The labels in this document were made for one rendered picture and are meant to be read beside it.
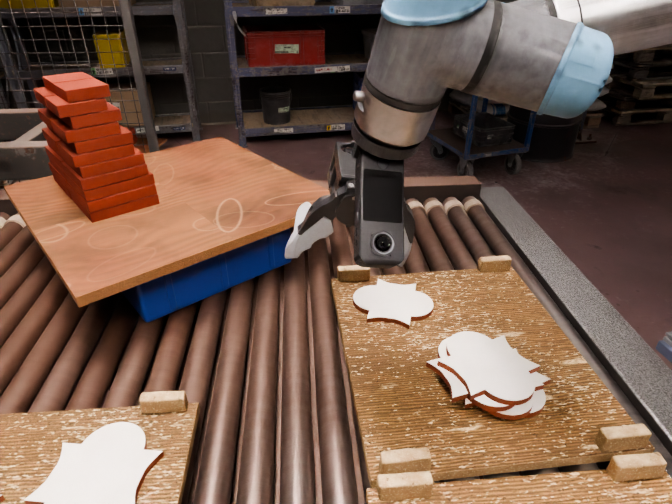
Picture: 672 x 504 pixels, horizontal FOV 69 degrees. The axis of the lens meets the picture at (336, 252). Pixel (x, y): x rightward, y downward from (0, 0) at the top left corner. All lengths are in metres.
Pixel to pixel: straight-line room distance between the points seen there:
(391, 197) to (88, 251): 0.55
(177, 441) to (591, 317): 0.69
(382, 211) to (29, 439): 0.52
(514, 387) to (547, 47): 0.41
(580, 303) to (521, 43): 0.62
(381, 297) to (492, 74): 0.49
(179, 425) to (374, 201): 0.39
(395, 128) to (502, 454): 0.41
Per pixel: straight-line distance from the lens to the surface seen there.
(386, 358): 0.74
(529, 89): 0.45
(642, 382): 0.86
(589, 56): 0.46
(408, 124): 0.46
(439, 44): 0.42
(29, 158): 1.52
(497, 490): 0.63
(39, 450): 0.73
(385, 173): 0.49
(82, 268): 0.83
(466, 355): 0.71
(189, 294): 0.88
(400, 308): 0.82
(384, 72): 0.44
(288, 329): 0.82
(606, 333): 0.93
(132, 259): 0.83
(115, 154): 0.95
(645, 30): 0.62
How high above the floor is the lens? 1.45
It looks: 31 degrees down
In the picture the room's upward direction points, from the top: straight up
